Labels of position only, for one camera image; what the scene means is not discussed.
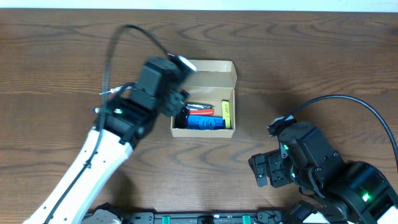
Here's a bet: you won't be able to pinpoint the red handled pliers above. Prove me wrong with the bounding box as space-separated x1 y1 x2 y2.
185 103 215 116

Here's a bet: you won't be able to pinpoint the black correction tape dispenser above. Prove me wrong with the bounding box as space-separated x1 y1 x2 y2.
174 106 189 129

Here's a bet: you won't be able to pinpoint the cardboard box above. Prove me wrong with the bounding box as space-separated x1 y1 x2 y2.
170 60 237 138

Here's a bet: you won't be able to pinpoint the yellow highlighter pen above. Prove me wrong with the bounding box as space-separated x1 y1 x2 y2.
221 100 231 129

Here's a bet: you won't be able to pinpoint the black capped white marker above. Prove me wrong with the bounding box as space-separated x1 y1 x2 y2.
100 86 122 96

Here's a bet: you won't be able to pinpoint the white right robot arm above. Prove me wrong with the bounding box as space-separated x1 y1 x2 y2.
248 150 397 223

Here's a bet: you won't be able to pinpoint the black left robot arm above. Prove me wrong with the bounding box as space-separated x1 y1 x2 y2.
25 83 189 223

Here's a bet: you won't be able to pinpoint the blue plastic tool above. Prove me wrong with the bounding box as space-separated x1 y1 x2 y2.
185 115 226 130

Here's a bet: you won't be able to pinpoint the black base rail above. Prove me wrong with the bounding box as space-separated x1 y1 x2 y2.
83 203 330 224

